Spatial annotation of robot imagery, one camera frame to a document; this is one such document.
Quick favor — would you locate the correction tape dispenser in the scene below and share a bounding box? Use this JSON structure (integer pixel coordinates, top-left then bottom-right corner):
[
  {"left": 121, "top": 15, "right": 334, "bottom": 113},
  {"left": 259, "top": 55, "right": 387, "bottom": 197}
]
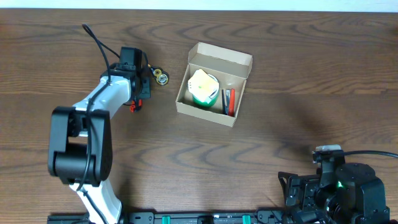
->
[{"left": 148, "top": 65, "right": 169, "bottom": 86}]

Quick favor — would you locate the red utility knife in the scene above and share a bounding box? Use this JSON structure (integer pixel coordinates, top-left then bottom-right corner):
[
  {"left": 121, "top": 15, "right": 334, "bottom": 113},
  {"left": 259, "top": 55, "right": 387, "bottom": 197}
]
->
[{"left": 129, "top": 99, "right": 142, "bottom": 113}]

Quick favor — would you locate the yellow sticky note pad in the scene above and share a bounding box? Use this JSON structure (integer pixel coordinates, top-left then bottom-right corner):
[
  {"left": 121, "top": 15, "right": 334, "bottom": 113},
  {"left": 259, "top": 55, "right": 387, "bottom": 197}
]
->
[{"left": 188, "top": 69, "right": 217, "bottom": 101}]

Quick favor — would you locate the green tape roll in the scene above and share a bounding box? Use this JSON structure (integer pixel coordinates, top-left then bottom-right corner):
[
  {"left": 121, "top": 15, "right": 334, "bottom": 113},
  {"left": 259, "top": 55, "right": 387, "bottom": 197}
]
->
[{"left": 193, "top": 94, "right": 218, "bottom": 108}]

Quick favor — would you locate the white tape roll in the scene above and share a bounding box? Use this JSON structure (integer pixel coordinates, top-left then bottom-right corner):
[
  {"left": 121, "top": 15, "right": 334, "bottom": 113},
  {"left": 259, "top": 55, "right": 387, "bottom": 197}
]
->
[{"left": 208, "top": 74, "right": 220, "bottom": 100}]

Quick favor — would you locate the brown cardboard box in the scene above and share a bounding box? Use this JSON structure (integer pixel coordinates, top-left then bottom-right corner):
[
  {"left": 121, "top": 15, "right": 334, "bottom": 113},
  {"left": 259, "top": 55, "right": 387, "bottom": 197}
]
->
[{"left": 175, "top": 42, "right": 252, "bottom": 127}]

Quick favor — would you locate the red black stapler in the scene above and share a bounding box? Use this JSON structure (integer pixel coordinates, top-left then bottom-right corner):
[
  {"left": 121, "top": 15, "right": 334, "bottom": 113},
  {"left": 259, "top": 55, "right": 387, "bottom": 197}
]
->
[{"left": 221, "top": 89, "right": 235, "bottom": 116}]

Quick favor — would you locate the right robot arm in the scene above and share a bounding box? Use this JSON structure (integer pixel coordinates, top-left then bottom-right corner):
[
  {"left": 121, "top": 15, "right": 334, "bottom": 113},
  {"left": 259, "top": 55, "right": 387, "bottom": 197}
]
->
[{"left": 278, "top": 145, "right": 396, "bottom": 224}]

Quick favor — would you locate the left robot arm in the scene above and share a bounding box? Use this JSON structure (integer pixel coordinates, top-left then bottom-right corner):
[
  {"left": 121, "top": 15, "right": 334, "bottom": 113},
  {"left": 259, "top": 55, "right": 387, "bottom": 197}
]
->
[{"left": 47, "top": 47, "right": 150, "bottom": 223}]

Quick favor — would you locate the left black cable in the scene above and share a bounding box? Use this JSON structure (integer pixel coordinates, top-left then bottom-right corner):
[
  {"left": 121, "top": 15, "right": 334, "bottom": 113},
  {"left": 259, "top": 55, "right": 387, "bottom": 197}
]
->
[{"left": 76, "top": 23, "right": 121, "bottom": 224}]

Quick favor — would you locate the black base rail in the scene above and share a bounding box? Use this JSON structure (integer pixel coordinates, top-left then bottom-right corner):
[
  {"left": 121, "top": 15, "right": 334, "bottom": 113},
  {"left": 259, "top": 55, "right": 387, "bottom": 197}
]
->
[{"left": 47, "top": 211, "right": 295, "bottom": 224}]

